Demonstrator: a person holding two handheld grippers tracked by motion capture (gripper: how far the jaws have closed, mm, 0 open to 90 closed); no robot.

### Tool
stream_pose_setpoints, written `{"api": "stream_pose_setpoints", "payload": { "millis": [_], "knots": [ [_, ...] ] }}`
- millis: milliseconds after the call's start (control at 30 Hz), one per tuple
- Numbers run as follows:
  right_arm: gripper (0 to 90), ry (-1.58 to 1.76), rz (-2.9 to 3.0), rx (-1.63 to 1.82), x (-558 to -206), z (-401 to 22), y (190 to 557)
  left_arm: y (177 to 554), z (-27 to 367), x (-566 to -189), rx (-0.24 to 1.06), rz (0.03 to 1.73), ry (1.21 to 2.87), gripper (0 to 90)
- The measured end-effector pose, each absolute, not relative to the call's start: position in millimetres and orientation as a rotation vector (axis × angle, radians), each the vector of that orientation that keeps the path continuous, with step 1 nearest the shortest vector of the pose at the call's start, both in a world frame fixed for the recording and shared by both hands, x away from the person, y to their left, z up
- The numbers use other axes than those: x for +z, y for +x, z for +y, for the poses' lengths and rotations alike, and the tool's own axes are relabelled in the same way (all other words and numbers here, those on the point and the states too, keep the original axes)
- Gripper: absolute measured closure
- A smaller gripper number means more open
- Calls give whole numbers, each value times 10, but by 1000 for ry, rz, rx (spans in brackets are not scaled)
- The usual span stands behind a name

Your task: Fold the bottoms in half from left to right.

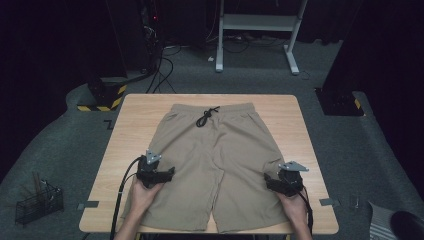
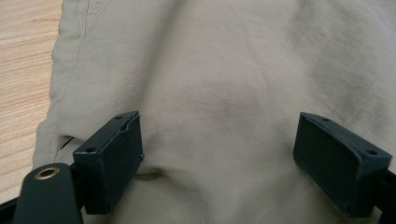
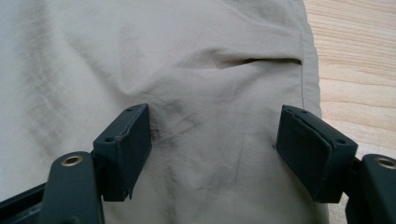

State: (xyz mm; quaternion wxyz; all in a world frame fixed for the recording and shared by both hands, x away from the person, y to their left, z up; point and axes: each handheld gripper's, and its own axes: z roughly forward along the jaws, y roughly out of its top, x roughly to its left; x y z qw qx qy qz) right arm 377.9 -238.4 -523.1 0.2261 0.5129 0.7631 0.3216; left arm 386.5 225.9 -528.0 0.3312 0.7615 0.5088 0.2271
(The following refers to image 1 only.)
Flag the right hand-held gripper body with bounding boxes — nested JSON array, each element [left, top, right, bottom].
[[272, 160, 310, 198]]

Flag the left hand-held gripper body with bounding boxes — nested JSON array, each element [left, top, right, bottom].
[[135, 149, 168, 190]]

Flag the khaki shorts with black drawstring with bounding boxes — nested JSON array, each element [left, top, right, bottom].
[[120, 102, 292, 234]]

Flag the person's left hand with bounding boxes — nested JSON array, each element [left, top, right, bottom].
[[128, 176, 164, 218]]

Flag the person's right hand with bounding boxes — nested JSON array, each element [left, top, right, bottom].
[[276, 185, 310, 228]]

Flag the grey tape strip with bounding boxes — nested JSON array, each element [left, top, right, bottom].
[[318, 197, 341, 207], [77, 200, 100, 211]]

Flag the black base with yellow stripes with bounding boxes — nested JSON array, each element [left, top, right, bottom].
[[76, 76, 129, 113]]

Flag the black base with yellow mark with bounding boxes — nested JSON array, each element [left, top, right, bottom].
[[314, 86, 366, 118]]

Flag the black computer tower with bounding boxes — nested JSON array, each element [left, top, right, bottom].
[[138, 0, 165, 72]]

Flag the left hand-held gripper black cable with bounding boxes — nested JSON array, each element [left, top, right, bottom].
[[109, 156, 143, 240]]

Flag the hand-held gripper black cable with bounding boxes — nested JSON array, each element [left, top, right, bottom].
[[109, 156, 143, 240], [297, 187, 315, 236]]

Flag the right hand-held gripper black cable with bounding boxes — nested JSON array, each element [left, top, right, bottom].
[[297, 187, 315, 236]]

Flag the black floor cables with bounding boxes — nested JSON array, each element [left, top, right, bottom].
[[145, 43, 184, 95]]

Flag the black wire basket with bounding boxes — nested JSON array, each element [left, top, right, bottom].
[[14, 171, 65, 226]]

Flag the white metal stand frame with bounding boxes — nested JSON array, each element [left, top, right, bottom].
[[214, 0, 310, 76]]

